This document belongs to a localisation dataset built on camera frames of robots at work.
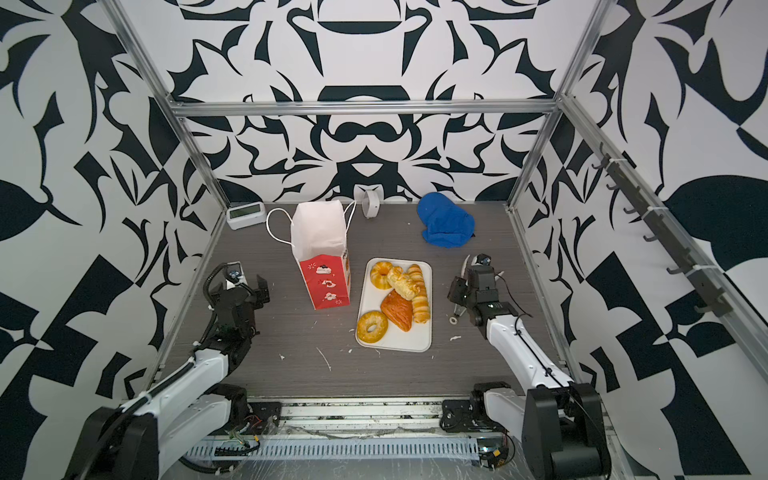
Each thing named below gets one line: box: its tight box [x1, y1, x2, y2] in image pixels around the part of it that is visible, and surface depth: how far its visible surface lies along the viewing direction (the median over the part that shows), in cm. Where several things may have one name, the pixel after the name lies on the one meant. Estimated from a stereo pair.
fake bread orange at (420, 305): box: [408, 264, 431, 324], surface depth 93 cm
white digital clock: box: [226, 201, 266, 231], surface depth 114 cm
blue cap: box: [417, 192, 476, 249], surface depth 113 cm
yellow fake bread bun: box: [370, 261, 393, 290], surface depth 98 cm
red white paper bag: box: [265, 200, 357, 311], surface depth 88 cm
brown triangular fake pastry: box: [380, 288, 413, 332], surface depth 91 cm
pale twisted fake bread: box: [387, 266, 420, 300], surface depth 91 cm
